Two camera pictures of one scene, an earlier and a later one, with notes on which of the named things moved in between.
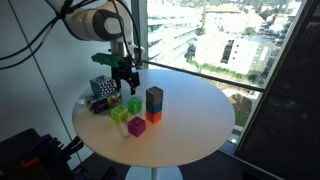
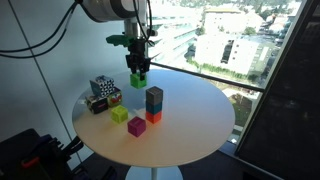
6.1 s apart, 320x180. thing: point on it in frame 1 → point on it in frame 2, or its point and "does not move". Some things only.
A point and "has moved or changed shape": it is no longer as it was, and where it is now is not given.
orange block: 153,118 does not move
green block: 134,105 has moved or changed shape
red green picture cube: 115,99 does not move
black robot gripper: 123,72 → 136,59
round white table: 172,119 does not move
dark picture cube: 97,105 does not move
